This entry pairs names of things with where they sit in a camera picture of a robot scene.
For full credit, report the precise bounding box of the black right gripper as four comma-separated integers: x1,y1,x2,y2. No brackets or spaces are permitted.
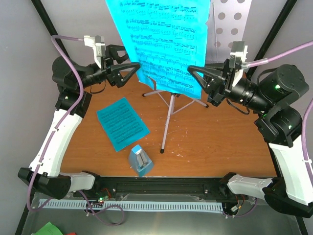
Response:
186,59,272,114

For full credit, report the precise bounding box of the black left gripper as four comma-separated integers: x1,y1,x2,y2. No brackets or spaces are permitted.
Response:
77,45,141,90

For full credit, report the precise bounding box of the blue sheet music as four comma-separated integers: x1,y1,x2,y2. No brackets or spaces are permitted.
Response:
96,97,150,152
106,0,211,99

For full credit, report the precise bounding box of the white tripod music stand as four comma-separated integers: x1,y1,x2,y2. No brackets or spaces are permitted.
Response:
142,0,252,154

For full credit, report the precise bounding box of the blue metronome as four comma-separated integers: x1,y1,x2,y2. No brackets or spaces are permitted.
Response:
129,144,154,177

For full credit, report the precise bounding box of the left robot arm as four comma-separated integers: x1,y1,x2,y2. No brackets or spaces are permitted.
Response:
18,45,140,199

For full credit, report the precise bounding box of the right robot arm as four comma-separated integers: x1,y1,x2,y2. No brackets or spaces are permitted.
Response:
187,61,313,218

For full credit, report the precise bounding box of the green paper sheet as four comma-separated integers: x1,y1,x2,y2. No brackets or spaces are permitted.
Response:
31,222,63,235

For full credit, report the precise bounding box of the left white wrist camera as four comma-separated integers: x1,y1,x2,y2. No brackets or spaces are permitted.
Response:
84,35,106,69

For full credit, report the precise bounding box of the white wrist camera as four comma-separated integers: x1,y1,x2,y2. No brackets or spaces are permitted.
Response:
84,35,106,69
229,41,248,87

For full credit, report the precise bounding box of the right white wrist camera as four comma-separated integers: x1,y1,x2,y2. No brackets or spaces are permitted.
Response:
229,41,248,87

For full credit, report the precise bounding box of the black aluminium frame rail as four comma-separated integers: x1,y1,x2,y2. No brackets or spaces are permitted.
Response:
31,177,293,204

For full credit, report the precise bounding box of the grey slotted cable duct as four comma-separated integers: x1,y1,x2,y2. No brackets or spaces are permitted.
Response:
44,199,223,213

